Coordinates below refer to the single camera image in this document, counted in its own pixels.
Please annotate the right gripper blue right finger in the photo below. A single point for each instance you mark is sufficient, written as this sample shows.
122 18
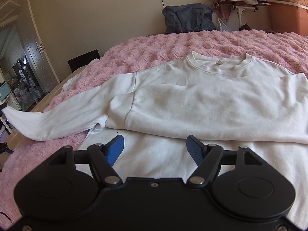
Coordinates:
195 149

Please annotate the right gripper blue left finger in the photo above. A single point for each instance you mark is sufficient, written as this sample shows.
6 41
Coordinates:
113 149

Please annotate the white sweatshirt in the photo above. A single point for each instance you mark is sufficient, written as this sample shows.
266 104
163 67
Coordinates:
239 101

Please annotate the white door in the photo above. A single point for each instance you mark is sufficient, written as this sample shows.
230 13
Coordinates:
34 49

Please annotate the white plastic bag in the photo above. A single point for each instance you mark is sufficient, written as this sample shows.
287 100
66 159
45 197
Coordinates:
222 26

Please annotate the dark blue bag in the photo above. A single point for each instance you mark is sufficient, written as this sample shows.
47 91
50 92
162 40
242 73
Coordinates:
188 18

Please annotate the pink fluffy bed blanket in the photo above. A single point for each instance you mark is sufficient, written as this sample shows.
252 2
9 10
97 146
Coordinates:
137 54

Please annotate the white side table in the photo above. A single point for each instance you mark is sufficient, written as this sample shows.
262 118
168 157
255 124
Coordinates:
240 6

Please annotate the orange storage box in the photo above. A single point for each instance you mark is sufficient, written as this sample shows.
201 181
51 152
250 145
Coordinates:
288 17

